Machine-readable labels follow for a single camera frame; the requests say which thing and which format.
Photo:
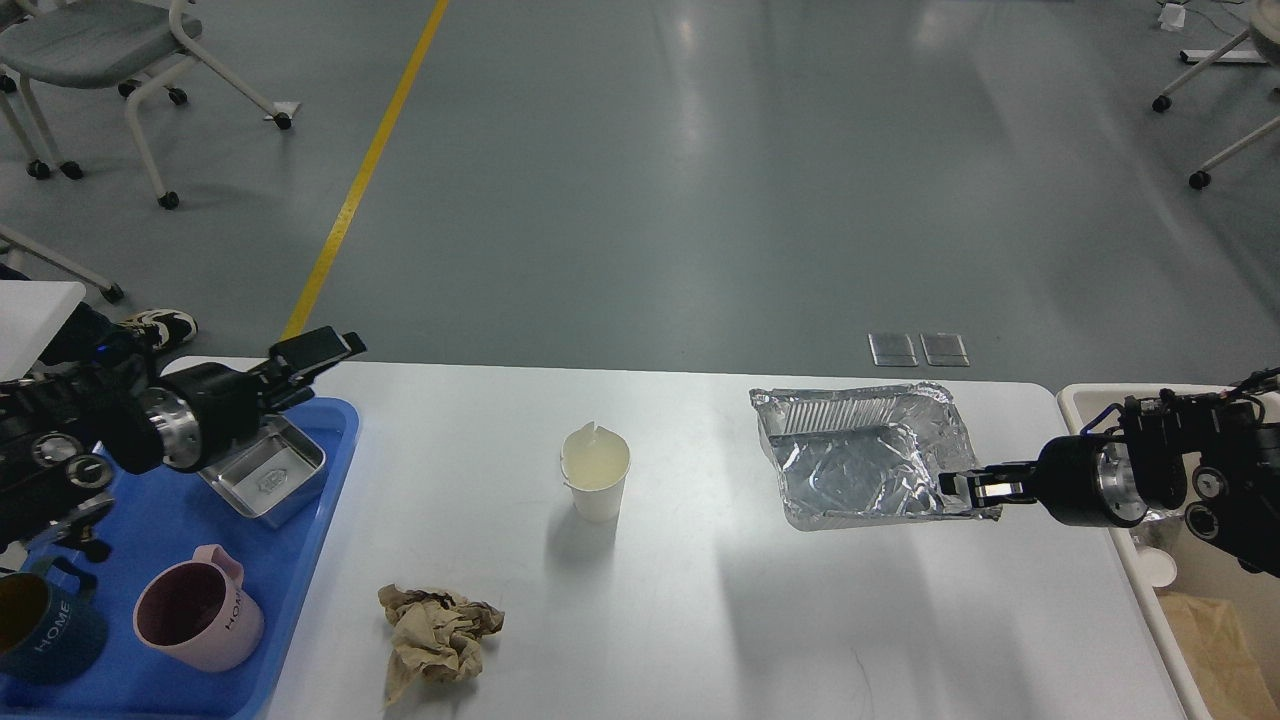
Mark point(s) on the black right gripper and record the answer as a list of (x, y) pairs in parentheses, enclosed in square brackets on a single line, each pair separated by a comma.
[(1083, 481)]

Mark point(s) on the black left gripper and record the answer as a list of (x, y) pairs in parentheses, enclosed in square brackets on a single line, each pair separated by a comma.
[(202, 413)]

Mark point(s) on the stainless steel rectangular tin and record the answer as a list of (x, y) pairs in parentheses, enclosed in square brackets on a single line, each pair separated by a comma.
[(272, 476)]

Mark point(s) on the aluminium foil tray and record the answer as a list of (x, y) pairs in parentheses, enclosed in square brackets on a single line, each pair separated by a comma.
[(867, 457)]

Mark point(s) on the pink ribbed mug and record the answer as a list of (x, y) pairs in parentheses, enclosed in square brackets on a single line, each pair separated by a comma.
[(199, 613)]

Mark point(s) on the brown paper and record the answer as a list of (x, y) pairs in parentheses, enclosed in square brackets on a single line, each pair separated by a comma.
[(1212, 642), (436, 635)]

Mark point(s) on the white paper cup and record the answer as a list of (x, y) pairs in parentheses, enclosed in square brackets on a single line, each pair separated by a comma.
[(594, 463)]

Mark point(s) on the dark blue HOME mug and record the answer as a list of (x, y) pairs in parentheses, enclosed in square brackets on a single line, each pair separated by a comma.
[(50, 631)]

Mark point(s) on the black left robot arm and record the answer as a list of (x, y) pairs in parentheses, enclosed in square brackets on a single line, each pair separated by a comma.
[(66, 435)]

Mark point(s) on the right floor outlet plate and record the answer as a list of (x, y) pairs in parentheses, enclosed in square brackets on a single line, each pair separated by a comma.
[(945, 349)]

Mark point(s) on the floor outlet plate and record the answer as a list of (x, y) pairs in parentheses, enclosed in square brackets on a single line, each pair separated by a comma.
[(945, 349), (892, 349)]

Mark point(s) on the left floor outlet plate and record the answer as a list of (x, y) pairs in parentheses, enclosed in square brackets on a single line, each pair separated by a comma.
[(892, 349)]

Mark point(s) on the small white cup in bin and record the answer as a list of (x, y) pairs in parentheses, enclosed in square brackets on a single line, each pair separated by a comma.
[(1156, 567)]

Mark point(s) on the person in dark trousers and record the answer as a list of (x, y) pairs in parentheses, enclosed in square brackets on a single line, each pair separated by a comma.
[(87, 336)]

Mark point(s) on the beige plastic bin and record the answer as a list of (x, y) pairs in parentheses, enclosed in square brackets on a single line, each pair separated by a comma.
[(1204, 572)]

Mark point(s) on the blue plastic tray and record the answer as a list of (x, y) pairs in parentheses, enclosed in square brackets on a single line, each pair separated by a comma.
[(159, 519)]

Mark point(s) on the white side table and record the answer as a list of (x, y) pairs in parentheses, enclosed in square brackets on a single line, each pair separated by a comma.
[(32, 312)]

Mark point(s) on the brown paper in bin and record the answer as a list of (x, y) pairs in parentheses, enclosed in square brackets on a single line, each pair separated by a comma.
[(1212, 642)]

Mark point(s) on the grey office chair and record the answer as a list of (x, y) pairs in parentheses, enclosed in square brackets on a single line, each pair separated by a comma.
[(91, 45)]

